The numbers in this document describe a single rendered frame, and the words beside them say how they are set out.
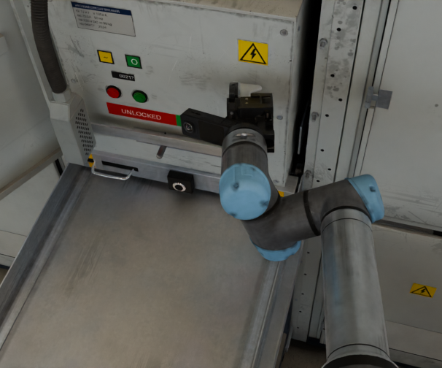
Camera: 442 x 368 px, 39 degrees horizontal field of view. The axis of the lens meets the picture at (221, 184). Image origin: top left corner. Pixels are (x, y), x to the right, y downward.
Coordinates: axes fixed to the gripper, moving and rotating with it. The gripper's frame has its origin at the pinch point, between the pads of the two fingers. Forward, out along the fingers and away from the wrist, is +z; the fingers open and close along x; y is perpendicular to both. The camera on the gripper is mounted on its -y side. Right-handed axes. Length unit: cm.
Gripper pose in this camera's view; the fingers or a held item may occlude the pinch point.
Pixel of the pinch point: (233, 87)
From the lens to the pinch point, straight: 121.7
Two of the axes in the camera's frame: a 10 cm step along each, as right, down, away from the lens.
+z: 0.3, -6.0, 8.0
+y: 10.0, -0.2, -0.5
